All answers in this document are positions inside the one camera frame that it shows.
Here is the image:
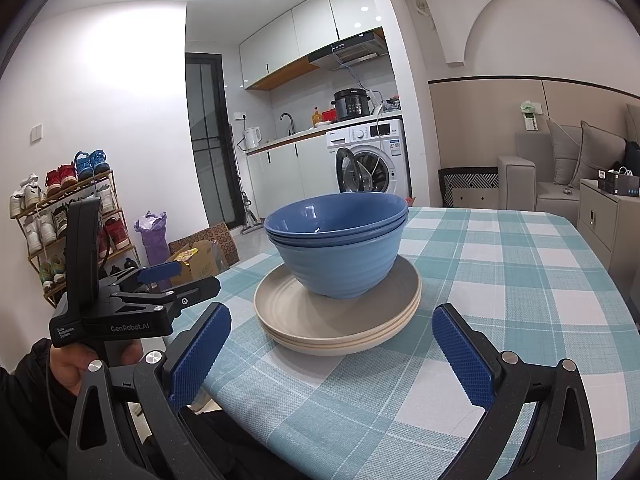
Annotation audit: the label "white washing machine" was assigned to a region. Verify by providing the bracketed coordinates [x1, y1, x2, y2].
[326, 119, 411, 198]

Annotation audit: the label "grey side cabinet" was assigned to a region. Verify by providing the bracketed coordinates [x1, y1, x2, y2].
[577, 177, 640, 273]

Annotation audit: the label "wooden shoe rack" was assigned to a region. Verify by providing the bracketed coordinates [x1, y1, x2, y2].
[10, 170, 141, 308]

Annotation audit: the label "group of shoes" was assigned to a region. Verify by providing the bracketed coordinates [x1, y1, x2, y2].
[9, 149, 128, 291]

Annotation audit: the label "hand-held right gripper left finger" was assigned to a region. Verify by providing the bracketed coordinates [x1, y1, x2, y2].
[66, 301, 233, 480]

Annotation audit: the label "blue bowl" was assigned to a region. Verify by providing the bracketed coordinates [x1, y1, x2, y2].
[263, 193, 409, 240]
[265, 229, 407, 252]
[270, 237, 404, 301]

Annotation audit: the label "grey sofa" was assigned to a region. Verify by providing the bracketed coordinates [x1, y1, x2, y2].
[496, 104, 640, 216]

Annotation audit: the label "floor mop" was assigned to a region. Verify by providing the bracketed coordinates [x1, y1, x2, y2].
[239, 191, 262, 236]

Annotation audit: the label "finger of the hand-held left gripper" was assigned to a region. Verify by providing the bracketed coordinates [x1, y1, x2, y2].
[110, 276, 222, 314]
[101, 261, 182, 294]

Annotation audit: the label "white kitchen cabinets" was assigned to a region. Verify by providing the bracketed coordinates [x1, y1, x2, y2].
[239, 0, 386, 92]
[246, 132, 335, 228]

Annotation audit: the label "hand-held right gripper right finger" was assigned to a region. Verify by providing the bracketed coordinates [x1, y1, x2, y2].
[431, 303, 598, 480]

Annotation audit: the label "beige plate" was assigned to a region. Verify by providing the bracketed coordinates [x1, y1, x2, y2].
[257, 310, 419, 349]
[253, 254, 422, 340]
[265, 320, 414, 358]

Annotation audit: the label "teal checked tablecloth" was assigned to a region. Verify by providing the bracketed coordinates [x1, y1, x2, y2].
[197, 205, 640, 480]

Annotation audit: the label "person's dark trousers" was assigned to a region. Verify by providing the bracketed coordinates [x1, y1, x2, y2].
[145, 400, 311, 480]

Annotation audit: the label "grey pillow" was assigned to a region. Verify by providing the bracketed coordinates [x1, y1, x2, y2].
[546, 117, 583, 186]
[567, 120, 628, 188]

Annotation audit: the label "white wall control panel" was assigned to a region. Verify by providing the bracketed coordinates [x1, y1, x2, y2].
[520, 101, 544, 132]

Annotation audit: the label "black box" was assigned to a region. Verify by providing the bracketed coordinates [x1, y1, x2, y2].
[597, 169, 640, 197]

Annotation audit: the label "white upper kitchen cabinets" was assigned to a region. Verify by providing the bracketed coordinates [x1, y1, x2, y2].
[239, 0, 386, 92]

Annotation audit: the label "black pressure cooker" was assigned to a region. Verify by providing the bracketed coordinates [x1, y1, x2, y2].
[333, 89, 372, 122]

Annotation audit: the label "white lower kitchen cabinets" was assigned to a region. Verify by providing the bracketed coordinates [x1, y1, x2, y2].
[246, 132, 335, 228]

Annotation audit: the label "person's left hand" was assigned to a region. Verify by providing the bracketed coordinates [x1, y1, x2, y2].
[49, 340, 141, 397]

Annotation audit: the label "range hood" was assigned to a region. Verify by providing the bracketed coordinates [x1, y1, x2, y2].
[308, 30, 388, 70]

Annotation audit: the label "purple bag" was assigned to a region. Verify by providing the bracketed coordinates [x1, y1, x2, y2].
[134, 210, 168, 292]

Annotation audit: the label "person's left forearm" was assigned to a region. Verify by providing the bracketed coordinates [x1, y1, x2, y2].
[0, 337, 78, 480]

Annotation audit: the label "patterned flat cardboard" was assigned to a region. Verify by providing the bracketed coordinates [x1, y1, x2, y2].
[167, 222, 241, 273]

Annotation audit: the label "black glass door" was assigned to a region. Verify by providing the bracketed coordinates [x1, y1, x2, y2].
[185, 52, 238, 231]

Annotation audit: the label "brown cardboard box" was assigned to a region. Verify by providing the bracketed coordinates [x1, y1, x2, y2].
[167, 240, 221, 286]

